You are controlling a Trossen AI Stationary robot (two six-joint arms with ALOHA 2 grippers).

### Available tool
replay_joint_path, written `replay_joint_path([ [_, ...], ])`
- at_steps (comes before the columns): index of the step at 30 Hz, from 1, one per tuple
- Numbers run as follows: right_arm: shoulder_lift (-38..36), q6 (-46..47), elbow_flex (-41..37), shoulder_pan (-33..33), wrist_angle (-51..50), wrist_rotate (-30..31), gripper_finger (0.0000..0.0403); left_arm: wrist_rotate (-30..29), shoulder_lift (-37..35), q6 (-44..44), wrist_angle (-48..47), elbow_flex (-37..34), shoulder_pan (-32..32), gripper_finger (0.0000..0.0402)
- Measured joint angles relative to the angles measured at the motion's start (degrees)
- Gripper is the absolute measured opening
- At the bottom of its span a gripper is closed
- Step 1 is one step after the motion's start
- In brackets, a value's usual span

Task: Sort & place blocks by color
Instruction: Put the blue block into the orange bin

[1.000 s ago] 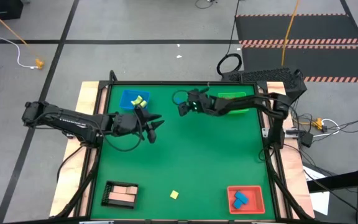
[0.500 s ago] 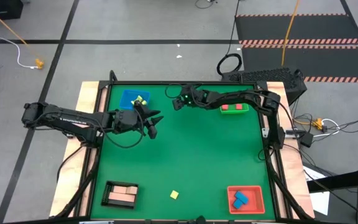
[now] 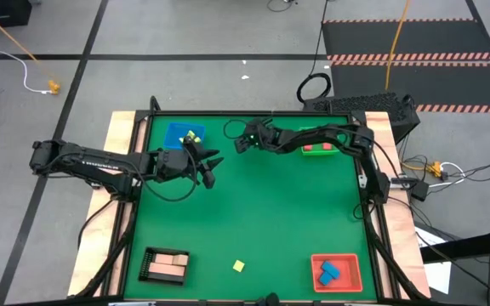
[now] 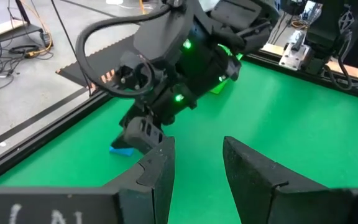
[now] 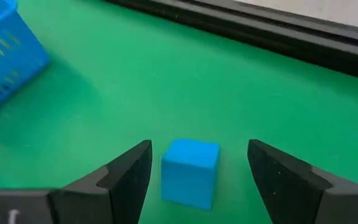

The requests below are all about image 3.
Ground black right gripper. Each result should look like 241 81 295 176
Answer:
233 118 282 155

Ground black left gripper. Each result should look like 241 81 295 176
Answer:
155 142 225 190

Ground long wooden plank block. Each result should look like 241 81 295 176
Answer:
147 262 186 278

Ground blue rectangular block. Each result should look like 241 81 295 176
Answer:
320 260 342 280

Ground blue plastic basket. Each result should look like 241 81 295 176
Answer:
162 122 207 150

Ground green plastic basket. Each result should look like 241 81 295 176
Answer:
299 126 341 156

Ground black plastic basket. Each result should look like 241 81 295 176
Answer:
138 246 191 286

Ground wooden table side board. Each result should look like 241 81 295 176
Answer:
362 110 432 298
66 110 148 298

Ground black computer tower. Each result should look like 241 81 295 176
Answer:
302 91 421 145

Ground red plastic basket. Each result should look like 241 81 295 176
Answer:
311 253 364 294

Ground black power adapter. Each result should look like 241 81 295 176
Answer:
410 180 430 202

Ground orange power plug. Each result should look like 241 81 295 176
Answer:
425 160 446 178

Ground black hazard-striped floor mat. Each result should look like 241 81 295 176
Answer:
321 18 490 115

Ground white paper sheets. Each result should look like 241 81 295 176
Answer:
414 227 453 295

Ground black floor bar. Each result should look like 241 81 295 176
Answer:
419 229 490 264

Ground black table frame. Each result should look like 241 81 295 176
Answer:
68 95 431 306

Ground black coiled floor cable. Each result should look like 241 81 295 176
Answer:
295 0 333 105

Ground orange floor cable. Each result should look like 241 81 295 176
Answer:
384 0 412 91
0 3 59 86

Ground white floor cable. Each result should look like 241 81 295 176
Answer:
0 0 53 94

